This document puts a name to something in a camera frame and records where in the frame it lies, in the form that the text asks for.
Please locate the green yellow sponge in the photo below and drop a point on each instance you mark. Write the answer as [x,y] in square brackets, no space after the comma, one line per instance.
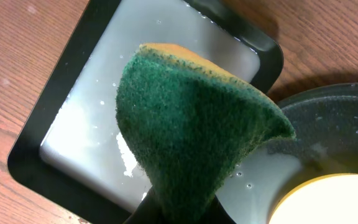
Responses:
[188,123]

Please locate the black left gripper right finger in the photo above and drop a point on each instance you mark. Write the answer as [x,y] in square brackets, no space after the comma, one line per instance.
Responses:
[218,213]

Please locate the black rectangular tray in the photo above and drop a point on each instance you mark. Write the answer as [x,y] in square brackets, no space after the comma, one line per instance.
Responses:
[70,149]

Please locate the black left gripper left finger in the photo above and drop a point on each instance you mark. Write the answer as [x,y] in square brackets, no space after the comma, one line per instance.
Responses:
[148,212]

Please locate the black round tray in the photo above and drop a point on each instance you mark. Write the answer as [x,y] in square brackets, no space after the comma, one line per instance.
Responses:
[326,124]

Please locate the yellow plate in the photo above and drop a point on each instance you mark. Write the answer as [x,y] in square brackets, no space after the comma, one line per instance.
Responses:
[329,199]

